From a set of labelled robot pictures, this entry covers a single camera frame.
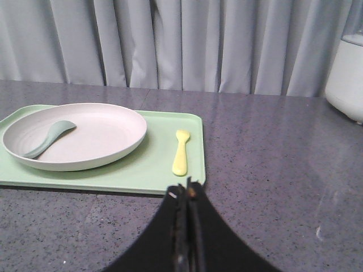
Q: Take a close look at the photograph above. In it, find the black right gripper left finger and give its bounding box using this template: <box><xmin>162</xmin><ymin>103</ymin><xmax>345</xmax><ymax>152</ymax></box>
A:
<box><xmin>104</xmin><ymin>185</ymin><xmax>188</xmax><ymax>271</ymax></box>

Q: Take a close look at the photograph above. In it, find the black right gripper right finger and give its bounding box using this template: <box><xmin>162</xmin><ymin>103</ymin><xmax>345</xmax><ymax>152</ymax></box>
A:
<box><xmin>187</xmin><ymin>177</ymin><xmax>279</xmax><ymax>271</ymax></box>

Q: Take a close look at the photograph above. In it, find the cream round plate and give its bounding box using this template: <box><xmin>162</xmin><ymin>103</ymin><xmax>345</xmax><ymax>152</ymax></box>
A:
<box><xmin>3</xmin><ymin>103</ymin><xmax>147</xmax><ymax>171</ymax></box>

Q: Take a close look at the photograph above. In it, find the light green serving tray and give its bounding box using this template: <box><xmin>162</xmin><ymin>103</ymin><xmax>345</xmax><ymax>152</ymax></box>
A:
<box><xmin>1</xmin><ymin>105</ymin><xmax>205</xmax><ymax>194</ymax></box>

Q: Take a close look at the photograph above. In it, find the sage green plastic spoon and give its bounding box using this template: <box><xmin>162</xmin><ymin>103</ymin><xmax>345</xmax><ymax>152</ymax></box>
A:
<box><xmin>23</xmin><ymin>120</ymin><xmax>77</xmax><ymax>159</ymax></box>

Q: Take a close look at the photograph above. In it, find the grey pleated curtain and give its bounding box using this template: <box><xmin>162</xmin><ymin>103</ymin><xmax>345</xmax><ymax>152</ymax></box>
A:
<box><xmin>1</xmin><ymin>1</ymin><xmax>352</xmax><ymax>97</ymax></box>

